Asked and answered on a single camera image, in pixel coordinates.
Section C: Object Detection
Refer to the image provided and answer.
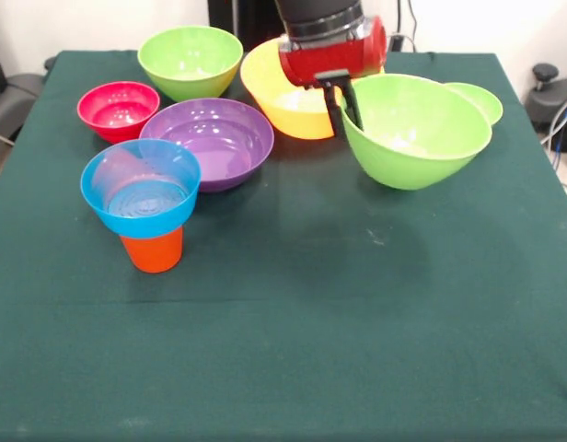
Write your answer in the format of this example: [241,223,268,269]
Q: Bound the grey chair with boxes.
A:
[0,73,44,144]

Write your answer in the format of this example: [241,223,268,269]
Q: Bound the purple bowl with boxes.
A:
[139,97,275,193]

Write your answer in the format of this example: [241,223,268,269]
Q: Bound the large yellow bowl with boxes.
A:
[239,37,386,140]

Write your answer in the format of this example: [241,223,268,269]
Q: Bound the blue cable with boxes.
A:
[551,108,567,172]

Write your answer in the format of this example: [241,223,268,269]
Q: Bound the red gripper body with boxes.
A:
[277,16,388,88]

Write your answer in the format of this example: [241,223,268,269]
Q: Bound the pink bowl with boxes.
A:
[76,81,161,145]

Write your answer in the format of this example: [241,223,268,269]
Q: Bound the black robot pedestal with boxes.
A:
[208,0,287,52]

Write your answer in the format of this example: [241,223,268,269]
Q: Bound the small green bowl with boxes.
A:
[444,82,504,126]

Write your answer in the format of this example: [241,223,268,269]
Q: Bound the dark green tablecloth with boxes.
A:
[0,49,567,442]

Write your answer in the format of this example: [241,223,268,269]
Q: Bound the black hanging cable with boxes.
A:
[406,0,419,39]

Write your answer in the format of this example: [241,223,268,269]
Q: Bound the grey cable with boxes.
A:
[539,93,567,145]

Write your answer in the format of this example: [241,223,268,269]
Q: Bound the orange cup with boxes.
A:
[119,225,185,274]

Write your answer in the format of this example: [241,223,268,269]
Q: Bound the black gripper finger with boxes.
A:
[322,85,347,139]
[341,80,365,130]

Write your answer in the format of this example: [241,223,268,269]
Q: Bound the blue bowl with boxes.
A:
[79,138,203,239]

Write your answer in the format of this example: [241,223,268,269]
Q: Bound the black knobbed stand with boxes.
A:
[526,63,567,153]

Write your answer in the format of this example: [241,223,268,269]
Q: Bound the large light green bowl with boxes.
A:
[136,25,244,103]
[339,73,493,192]

